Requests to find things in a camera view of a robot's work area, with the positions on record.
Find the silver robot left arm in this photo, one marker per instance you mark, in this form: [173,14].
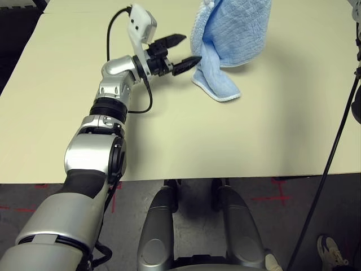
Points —
[90,152]

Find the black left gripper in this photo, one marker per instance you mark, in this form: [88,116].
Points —
[159,60]

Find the grey robot waist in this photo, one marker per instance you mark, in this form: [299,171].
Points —
[197,268]

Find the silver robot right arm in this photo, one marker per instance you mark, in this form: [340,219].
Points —
[358,110]

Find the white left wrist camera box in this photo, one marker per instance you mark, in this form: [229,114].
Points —
[138,25]

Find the bystander beige sneaker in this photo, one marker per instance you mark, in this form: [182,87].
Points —
[272,264]
[330,251]

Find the light blue terry towel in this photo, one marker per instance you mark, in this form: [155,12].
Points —
[234,34]

